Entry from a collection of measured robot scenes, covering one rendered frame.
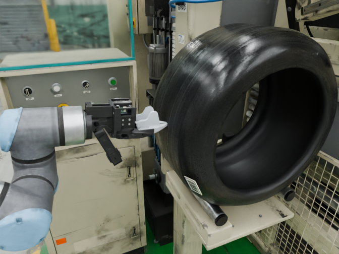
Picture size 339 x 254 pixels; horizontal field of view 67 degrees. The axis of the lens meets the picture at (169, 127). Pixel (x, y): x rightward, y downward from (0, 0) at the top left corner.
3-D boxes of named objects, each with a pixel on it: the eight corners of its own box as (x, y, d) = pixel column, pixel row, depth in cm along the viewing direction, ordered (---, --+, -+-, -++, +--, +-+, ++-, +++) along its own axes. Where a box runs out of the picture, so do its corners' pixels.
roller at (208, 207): (169, 165, 106) (174, 155, 105) (177, 167, 109) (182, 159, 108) (213, 226, 78) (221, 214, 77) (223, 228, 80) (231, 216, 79)
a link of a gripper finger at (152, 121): (173, 111, 65) (138, 113, 61) (171, 132, 67) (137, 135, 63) (168, 107, 67) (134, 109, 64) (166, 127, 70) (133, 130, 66)
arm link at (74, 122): (65, 152, 56) (64, 134, 64) (89, 150, 58) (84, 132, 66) (63, 115, 53) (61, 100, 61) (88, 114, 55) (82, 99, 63)
